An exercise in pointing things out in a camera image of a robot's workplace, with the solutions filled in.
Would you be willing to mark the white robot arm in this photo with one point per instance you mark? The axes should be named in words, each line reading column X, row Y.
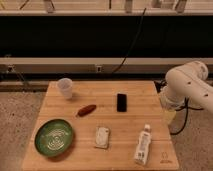
column 186, row 81

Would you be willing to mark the white plastic bottle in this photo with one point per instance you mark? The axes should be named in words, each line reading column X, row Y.
column 142, row 148

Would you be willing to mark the brown sausage-shaped object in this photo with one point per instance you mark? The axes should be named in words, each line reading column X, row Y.
column 86, row 110

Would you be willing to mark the green ceramic bowl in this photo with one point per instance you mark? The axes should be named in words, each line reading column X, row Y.
column 54, row 137

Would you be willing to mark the clear plastic cup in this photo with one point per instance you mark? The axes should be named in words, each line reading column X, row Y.
column 65, row 86

